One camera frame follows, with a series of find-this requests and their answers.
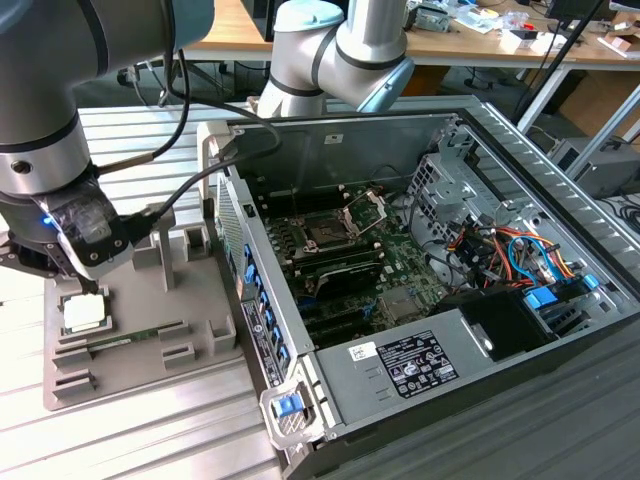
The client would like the silver chipset heatsink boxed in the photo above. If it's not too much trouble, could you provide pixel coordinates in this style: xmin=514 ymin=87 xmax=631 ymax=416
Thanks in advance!
xmin=378 ymin=288 xmax=417 ymax=320

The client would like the brown cardboard box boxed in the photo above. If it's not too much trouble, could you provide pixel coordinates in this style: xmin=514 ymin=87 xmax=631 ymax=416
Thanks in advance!
xmin=557 ymin=69 xmax=640 ymax=139

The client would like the grey parts rack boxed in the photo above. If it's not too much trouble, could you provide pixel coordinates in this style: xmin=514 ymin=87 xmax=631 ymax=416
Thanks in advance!
xmin=42 ymin=202 xmax=246 ymax=414

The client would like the grey power supply unit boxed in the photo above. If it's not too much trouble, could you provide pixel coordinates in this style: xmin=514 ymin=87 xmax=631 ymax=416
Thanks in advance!
xmin=313 ymin=308 xmax=501 ymax=427

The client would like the blue wire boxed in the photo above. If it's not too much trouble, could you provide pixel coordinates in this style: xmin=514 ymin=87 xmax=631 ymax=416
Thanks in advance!
xmin=506 ymin=233 xmax=557 ymax=282

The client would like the thin black cable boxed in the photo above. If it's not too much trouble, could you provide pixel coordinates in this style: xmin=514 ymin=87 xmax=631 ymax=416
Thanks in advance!
xmin=92 ymin=44 xmax=191 ymax=174

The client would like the black graphics card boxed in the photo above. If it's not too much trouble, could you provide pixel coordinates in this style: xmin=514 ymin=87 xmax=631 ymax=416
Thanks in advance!
xmin=310 ymin=260 xmax=385 ymax=302

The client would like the black RAM slot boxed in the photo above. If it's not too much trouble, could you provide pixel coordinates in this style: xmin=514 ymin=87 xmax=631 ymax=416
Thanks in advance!
xmin=289 ymin=238 xmax=384 ymax=266

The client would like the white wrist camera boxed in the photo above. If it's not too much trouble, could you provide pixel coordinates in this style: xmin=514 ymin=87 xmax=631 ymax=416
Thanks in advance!
xmin=29 ymin=174 xmax=137 ymax=282

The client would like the orange yellow wire bundle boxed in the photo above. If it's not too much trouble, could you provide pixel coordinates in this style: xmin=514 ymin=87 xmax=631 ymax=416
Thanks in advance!
xmin=447 ymin=226 xmax=576 ymax=282

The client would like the grey computer box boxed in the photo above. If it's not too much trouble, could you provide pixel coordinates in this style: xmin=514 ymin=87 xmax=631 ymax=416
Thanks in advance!
xmin=549 ymin=137 xmax=640 ymax=199

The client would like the open grey PC case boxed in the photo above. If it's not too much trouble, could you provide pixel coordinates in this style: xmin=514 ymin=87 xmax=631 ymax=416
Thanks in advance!
xmin=196 ymin=94 xmax=640 ymax=480

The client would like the silver disk bay cage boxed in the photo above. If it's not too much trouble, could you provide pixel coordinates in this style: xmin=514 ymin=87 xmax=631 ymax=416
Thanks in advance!
xmin=405 ymin=152 xmax=506 ymax=239

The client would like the black plastic air duct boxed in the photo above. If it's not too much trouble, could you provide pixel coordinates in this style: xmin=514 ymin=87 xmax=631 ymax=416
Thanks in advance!
xmin=433 ymin=288 xmax=557 ymax=362

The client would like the green RAM stick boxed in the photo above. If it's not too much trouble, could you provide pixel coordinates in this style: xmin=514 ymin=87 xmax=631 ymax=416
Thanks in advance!
xmin=85 ymin=325 xmax=164 ymax=352

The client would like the black expansion slot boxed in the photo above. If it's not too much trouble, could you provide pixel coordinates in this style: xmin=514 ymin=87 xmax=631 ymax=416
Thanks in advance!
xmin=303 ymin=305 xmax=375 ymax=335

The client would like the thick black cable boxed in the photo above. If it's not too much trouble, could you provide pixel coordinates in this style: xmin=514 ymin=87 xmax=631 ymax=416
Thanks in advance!
xmin=115 ymin=0 xmax=284 ymax=236

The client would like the silver disk drive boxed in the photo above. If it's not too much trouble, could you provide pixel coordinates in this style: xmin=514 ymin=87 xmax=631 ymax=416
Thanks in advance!
xmin=407 ymin=2 xmax=454 ymax=34

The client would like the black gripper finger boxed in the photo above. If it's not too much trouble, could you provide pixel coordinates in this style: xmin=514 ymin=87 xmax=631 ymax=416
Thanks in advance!
xmin=29 ymin=242 xmax=103 ymax=303

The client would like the CPU socket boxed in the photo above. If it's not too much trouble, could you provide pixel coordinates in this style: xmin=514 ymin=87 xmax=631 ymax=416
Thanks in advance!
xmin=298 ymin=213 xmax=354 ymax=253

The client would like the green motherboard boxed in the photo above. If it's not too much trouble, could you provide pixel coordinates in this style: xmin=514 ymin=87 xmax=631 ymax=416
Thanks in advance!
xmin=257 ymin=182 xmax=454 ymax=351

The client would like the black slanted pole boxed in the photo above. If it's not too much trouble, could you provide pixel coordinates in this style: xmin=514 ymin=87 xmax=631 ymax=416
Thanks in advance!
xmin=514 ymin=0 xmax=607 ymax=116

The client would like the silver CPU green board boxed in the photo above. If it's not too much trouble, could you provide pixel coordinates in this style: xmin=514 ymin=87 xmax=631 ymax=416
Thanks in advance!
xmin=62 ymin=293 xmax=110 ymax=332

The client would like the small white carton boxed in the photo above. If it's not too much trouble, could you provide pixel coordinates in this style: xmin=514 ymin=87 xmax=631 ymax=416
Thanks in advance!
xmin=499 ymin=27 xmax=556 ymax=54

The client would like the metal socket cover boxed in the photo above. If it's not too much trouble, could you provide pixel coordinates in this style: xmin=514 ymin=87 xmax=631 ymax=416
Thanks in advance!
xmin=339 ymin=191 xmax=390 ymax=240

